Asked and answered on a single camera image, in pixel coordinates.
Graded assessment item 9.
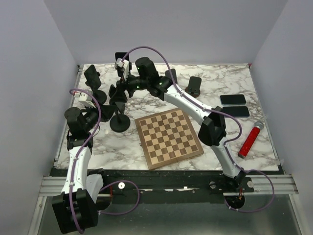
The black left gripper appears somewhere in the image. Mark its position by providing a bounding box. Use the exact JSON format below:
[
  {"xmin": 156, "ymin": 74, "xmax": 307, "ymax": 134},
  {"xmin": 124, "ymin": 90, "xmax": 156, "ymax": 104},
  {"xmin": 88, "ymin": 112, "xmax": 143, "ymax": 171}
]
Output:
[{"xmin": 83, "ymin": 100, "xmax": 117, "ymax": 132}]

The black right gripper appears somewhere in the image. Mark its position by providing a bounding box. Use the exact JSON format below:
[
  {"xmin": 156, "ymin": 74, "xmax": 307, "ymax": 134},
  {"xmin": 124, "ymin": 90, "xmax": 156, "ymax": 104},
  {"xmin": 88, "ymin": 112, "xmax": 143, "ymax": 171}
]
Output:
[{"xmin": 112, "ymin": 69, "xmax": 150, "ymax": 102}]

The black front phone stand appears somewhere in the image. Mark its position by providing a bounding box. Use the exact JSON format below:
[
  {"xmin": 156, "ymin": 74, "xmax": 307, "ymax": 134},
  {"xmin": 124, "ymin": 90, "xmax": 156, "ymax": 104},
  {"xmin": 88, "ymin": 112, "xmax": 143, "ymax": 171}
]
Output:
[{"xmin": 110, "ymin": 102, "xmax": 131, "ymax": 133}]

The black round phone stand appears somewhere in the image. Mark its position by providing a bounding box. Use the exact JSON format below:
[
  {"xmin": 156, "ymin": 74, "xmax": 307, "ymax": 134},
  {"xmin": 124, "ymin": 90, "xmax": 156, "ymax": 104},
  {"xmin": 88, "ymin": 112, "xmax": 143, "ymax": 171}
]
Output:
[
  {"xmin": 114, "ymin": 60, "xmax": 132, "ymax": 79},
  {"xmin": 85, "ymin": 71, "xmax": 107, "ymax": 104}
]

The dark blue phone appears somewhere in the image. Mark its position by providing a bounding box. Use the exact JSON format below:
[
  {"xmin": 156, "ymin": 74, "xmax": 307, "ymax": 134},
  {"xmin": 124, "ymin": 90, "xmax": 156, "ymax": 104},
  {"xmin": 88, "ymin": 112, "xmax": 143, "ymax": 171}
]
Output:
[{"xmin": 220, "ymin": 94, "xmax": 246, "ymax": 105}]

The black phone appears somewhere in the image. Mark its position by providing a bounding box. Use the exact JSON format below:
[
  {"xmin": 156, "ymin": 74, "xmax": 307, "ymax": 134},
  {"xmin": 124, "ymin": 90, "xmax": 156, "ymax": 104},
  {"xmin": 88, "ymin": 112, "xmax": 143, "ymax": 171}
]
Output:
[{"xmin": 109, "ymin": 85, "xmax": 128, "ymax": 105}]

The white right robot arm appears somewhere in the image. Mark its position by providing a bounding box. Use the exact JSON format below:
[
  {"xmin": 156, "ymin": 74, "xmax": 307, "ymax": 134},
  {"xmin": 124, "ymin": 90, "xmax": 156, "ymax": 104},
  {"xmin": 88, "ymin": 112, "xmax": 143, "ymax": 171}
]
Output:
[{"xmin": 115, "ymin": 57, "xmax": 246, "ymax": 192}]

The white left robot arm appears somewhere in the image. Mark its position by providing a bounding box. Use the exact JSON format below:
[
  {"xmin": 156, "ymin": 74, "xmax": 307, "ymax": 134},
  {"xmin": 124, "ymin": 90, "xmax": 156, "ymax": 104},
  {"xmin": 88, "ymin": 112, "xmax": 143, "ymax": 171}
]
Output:
[{"xmin": 52, "ymin": 105, "xmax": 116, "ymax": 234}]

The round wooden phone stand left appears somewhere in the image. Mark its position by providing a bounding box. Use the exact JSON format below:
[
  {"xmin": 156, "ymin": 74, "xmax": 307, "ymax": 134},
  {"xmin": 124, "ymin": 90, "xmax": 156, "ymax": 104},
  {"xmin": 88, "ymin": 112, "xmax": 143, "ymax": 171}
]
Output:
[{"xmin": 165, "ymin": 69, "xmax": 178, "ymax": 84}]

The round wooden phone stand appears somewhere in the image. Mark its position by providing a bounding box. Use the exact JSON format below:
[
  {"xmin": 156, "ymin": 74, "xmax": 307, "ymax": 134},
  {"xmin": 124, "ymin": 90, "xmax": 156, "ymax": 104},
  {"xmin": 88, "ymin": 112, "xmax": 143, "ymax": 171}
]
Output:
[
  {"xmin": 165, "ymin": 69, "xmax": 178, "ymax": 84},
  {"xmin": 185, "ymin": 76, "xmax": 202, "ymax": 97}
]

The round wooden phone stand right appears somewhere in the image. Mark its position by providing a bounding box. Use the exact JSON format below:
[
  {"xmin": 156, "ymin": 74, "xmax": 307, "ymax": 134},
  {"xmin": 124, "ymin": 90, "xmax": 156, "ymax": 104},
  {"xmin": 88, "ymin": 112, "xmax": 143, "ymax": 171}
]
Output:
[{"xmin": 185, "ymin": 76, "xmax": 202, "ymax": 97}]

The wooden chessboard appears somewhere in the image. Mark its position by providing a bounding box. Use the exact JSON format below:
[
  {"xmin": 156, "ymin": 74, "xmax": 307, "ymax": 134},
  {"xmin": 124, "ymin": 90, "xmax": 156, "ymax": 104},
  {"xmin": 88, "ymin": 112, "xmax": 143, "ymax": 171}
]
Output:
[{"xmin": 135, "ymin": 108, "xmax": 204, "ymax": 170}]

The red toy microphone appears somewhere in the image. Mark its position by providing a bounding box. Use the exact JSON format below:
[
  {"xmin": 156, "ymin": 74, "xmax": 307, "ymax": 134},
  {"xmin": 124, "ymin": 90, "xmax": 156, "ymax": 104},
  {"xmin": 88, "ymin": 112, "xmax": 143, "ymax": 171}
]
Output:
[{"xmin": 238, "ymin": 121, "xmax": 264, "ymax": 159}]

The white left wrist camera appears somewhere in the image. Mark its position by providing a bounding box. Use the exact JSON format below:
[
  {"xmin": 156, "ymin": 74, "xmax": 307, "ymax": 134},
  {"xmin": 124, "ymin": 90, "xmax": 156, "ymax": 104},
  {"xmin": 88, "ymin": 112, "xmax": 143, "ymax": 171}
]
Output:
[{"xmin": 78, "ymin": 92, "xmax": 96, "ymax": 108}]

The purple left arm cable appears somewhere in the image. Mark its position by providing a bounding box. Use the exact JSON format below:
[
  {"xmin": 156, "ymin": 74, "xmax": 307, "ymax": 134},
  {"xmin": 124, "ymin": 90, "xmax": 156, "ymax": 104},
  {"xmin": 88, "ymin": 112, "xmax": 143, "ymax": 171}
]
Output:
[{"xmin": 69, "ymin": 88, "xmax": 141, "ymax": 235}]

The aluminium front rail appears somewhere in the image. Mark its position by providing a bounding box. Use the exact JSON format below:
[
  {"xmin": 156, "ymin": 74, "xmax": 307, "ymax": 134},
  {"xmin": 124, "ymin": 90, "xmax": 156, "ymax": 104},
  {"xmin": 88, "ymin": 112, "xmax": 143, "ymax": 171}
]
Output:
[{"xmin": 39, "ymin": 175, "xmax": 298, "ymax": 197}]

